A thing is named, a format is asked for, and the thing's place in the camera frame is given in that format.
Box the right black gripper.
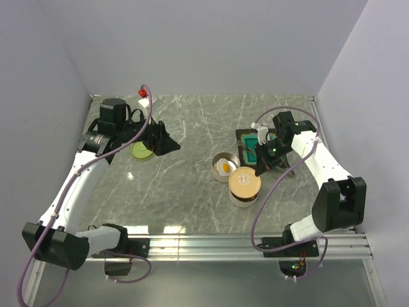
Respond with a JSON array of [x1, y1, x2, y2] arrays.
[[254, 139, 293, 176]]

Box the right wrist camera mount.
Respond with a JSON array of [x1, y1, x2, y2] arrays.
[[251, 122, 271, 145]]

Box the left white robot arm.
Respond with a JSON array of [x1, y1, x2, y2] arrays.
[[22, 97, 181, 271]]

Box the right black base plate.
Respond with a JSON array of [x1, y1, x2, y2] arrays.
[[258, 237, 320, 258]]

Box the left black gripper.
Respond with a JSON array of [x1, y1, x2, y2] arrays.
[[118, 108, 181, 155]]

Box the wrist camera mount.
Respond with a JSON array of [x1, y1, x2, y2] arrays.
[[251, 122, 271, 145], [137, 89, 161, 118]]

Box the white egg piece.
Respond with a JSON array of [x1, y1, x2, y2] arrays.
[[216, 158, 237, 177]]

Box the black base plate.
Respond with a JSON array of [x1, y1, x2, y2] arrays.
[[91, 237, 150, 258], [258, 237, 320, 258]]

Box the black teal square tray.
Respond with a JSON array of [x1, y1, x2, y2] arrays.
[[235, 129, 258, 169]]

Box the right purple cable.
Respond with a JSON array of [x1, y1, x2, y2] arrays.
[[250, 106, 328, 281]]

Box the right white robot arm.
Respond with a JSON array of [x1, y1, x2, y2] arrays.
[[251, 107, 367, 256]]

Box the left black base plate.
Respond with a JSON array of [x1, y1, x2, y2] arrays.
[[91, 237, 150, 258]]

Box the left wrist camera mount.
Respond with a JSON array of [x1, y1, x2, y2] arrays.
[[137, 89, 161, 118]]

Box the tan round lid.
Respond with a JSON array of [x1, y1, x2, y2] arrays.
[[228, 167, 261, 198]]

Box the metal tongs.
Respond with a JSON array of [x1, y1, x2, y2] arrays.
[[236, 140, 297, 178]]

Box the steel lunch tin front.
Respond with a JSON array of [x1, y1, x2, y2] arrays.
[[229, 189, 259, 208]]

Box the green round lid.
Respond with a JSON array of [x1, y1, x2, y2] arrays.
[[130, 142, 154, 161]]

